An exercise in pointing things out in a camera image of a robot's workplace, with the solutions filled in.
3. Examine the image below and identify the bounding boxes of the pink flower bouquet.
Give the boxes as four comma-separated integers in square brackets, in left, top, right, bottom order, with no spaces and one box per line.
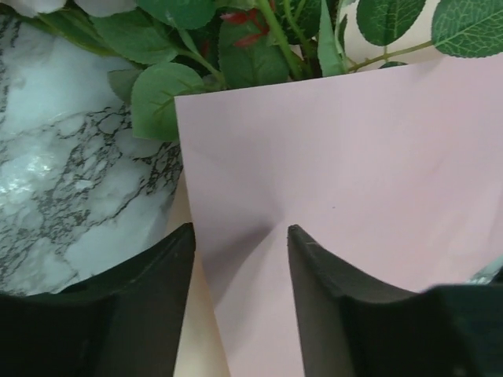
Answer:
[1,1,502,141]

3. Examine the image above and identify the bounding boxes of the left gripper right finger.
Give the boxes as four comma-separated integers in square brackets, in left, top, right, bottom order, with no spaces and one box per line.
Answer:
[288,225,502,377]

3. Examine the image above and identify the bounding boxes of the pink wrapping paper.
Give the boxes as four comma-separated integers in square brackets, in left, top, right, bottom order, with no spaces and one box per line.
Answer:
[175,55,502,376]

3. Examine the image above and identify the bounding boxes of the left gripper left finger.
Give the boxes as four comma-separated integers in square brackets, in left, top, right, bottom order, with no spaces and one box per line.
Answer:
[1,223,196,377]

